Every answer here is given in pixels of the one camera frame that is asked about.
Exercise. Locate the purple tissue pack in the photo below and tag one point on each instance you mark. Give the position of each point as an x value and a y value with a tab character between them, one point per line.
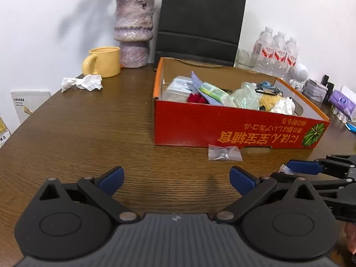
344	101

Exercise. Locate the blue patterned wrapper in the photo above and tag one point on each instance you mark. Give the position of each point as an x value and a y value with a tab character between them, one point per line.
268	89

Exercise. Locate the clear zip bag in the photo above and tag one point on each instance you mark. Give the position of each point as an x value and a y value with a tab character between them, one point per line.
228	153

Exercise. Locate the water bottle middle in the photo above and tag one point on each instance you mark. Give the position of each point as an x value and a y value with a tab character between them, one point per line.
279	55

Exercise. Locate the white astronaut figurine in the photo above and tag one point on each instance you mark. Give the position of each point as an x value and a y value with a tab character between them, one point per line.
299	75

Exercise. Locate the yellow white plush toy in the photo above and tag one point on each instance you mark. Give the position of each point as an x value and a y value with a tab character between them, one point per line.
268	102

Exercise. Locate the white wet wipes container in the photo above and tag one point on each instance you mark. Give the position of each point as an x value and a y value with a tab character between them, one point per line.
179	90

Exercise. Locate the red rose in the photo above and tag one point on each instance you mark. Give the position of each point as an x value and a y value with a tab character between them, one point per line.
197	98

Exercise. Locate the water bottle left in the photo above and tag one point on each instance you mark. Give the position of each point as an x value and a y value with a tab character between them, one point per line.
263	51

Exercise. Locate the water bottle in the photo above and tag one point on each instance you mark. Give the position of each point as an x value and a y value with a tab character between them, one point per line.
263	51
279	55
292	54

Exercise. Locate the glass jar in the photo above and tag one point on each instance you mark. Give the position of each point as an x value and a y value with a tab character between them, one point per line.
243	59

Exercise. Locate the yellow mug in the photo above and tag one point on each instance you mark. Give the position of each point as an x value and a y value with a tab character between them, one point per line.
104	61

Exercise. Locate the iridescent plastic wrap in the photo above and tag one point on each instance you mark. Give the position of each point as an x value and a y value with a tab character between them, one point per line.
246	96

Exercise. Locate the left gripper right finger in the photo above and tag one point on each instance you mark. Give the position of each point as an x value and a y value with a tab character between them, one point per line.
254	191

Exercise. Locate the water bottle right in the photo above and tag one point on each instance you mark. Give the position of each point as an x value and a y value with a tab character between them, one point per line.
292	54

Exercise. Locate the red cardboard box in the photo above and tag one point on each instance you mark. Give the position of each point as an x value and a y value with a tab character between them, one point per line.
201	125

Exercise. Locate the small tin box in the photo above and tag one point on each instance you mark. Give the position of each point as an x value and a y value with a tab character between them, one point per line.
314	90

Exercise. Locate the clear plastic packet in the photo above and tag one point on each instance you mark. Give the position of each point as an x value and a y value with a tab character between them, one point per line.
285	170

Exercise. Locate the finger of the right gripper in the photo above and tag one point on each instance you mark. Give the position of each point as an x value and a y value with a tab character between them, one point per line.
331	165
328	188

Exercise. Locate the black small bottle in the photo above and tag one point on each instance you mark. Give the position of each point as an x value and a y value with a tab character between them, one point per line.
329	88

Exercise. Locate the white tissue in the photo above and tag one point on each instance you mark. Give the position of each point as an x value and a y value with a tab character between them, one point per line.
284	106

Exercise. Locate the purple fabric pouch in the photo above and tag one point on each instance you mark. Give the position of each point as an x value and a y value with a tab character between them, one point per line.
197	84

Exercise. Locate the black paper bag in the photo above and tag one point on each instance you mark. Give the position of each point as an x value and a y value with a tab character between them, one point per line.
207	31

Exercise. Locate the person's right hand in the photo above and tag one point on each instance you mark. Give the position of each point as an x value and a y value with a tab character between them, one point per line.
350	231

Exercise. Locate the green packet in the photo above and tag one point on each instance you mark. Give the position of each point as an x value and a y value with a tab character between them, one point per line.
217	94

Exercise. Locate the purple ceramic vase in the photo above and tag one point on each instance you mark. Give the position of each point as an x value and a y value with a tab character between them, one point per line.
133	30

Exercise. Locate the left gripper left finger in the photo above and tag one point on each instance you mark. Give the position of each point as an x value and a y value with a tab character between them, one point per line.
100	190

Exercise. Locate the crumpled white paper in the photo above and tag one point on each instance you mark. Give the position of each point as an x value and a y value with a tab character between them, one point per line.
89	82

